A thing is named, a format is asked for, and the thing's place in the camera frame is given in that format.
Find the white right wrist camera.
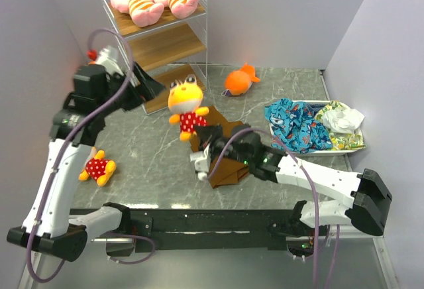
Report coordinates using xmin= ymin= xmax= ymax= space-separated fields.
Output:
xmin=189 ymin=145 xmax=211 ymax=181

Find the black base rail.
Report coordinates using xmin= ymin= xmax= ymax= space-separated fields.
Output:
xmin=69 ymin=207 xmax=332 ymax=253

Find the orange goldfish plush toy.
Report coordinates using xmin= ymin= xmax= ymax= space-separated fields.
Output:
xmin=221 ymin=63 xmax=260 ymax=96

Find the yellow frog plush polka dress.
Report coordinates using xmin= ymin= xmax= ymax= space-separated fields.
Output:
xmin=168 ymin=74 xmax=209 ymax=141

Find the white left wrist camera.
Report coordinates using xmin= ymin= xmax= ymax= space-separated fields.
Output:
xmin=89 ymin=46 xmax=123 ymax=76

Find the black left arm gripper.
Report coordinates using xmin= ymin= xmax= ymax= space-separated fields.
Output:
xmin=96 ymin=61 xmax=166 ymax=117

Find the brown folded cloth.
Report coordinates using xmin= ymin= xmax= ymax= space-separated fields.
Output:
xmin=189 ymin=105 xmax=249 ymax=188

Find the white laundry tray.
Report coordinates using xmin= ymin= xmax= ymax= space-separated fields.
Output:
xmin=264 ymin=98 xmax=366 ymax=154

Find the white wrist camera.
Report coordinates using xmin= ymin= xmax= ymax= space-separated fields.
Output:
xmin=89 ymin=46 xmax=123 ymax=76
xmin=189 ymin=145 xmax=211 ymax=181

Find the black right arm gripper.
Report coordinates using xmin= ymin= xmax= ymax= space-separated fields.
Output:
xmin=193 ymin=123 xmax=251 ymax=165

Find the white crumpled cloth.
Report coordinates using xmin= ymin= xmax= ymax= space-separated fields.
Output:
xmin=321 ymin=108 xmax=365 ymax=134

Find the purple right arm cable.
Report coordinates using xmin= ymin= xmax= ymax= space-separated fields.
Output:
xmin=207 ymin=128 xmax=341 ymax=289

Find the white wire wooden shelf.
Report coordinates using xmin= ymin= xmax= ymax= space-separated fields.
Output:
xmin=95 ymin=0 xmax=209 ymax=115

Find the floral yellow green cloth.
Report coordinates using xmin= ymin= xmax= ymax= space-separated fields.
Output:
xmin=314 ymin=101 xmax=366 ymax=151

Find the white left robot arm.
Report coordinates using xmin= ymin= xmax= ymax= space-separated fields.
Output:
xmin=7 ymin=64 xmax=166 ymax=262

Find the blue patterned cloth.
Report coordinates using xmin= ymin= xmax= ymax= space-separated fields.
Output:
xmin=264 ymin=98 xmax=333 ymax=154

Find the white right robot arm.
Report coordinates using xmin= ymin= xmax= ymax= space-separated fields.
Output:
xmin=191 ymin=125 xmax=392 ymax=237

